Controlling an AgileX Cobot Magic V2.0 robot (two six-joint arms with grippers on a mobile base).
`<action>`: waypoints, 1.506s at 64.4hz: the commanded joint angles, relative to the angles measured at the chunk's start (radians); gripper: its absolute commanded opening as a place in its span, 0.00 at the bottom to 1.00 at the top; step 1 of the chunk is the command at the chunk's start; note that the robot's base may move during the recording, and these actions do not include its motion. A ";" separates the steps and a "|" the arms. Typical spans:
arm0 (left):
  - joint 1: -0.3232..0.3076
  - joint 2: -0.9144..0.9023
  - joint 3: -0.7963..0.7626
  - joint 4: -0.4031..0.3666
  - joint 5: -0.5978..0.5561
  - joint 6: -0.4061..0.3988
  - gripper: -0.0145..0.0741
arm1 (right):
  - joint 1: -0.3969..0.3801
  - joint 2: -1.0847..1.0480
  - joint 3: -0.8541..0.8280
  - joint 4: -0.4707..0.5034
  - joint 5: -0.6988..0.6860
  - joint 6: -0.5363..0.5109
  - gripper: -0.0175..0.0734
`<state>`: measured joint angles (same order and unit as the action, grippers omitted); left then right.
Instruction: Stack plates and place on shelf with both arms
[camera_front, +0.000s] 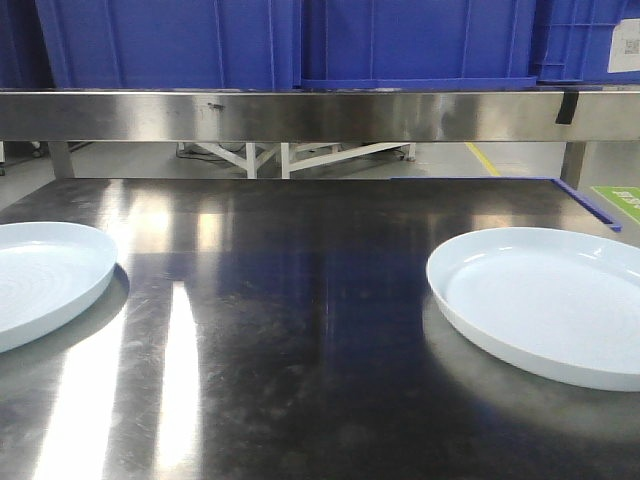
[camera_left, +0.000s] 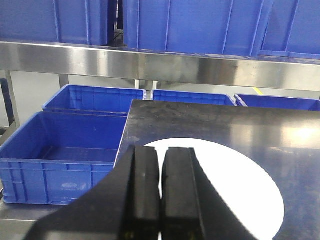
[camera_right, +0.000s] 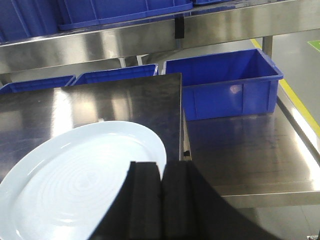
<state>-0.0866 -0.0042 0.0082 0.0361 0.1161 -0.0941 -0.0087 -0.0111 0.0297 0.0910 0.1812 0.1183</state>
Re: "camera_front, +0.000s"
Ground steel shelf post, left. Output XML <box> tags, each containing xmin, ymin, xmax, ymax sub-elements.
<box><xmin>48</xmin><ymin>141</ymin><xmax>75</xmax><ymax>179</ymax></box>

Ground large blue crate,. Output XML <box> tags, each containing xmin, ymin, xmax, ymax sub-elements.
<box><xmin>301</xmin><ymin>1</ymin><xmax>536</xmax><ymax>91</ymax></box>
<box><xmin>36</xmin><ymin>1</ymin><xmax>302</xmax><ymax>91</ymax></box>

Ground blue crate with label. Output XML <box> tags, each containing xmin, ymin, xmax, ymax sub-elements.
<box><xmin>530</xmin><ymin>1</ymin><xmax>639</xmax><ymax>84</ymax></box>

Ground large blue crate, middle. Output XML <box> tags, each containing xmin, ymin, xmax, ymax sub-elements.
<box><xmin>301</xmin><ymin>1</ymin><xmax>536</xmax><ymax>91</ymax></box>

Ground large blue crate, left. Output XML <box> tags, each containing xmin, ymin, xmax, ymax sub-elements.
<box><xmin>36</xmin><ymin>1</ymin><xmax>302</xmax><ymax>91</ymax></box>

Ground steel shelf post, right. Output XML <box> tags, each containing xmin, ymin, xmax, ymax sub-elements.
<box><xmin>560</xmin><ymin>142</ymin><xmax>588</xmax><ymax>189</ymax></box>

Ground steel shelf post,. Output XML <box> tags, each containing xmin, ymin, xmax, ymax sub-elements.
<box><xmin>48</xmin><ymin>141</ymin><xmax>75</xmax><ymax>179</ymax></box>
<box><xmin>560</xmin><ymin>142</ymin><xmax>588</xmax><ymax>189</ymax></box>

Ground light blue plate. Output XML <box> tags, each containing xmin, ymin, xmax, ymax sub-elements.
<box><xmin>426</xmin><ymin>227</ymin><xmax>639</xmax><ymax>392</ymax></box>
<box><xmin>1</xmin><ymin>222</ymin><xmax>118</xmax><ymax>352</ymax></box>

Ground white metal frame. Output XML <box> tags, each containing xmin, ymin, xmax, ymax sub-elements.
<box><xmin>176</xmin><ymin>142</ymin><xmax>417</xmax><ymax>179</ymax></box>

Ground stainless steel shelf rail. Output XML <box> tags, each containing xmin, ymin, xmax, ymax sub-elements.
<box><xmin>1</xmin><ymin>86</ymin><xmax>639</xmax><ymax>143</ymax></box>

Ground black tape strip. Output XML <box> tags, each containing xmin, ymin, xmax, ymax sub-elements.
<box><xmin>555</xmin><ymin>90</ymin><xmax>580</xmax><ymax>125</ymax></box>

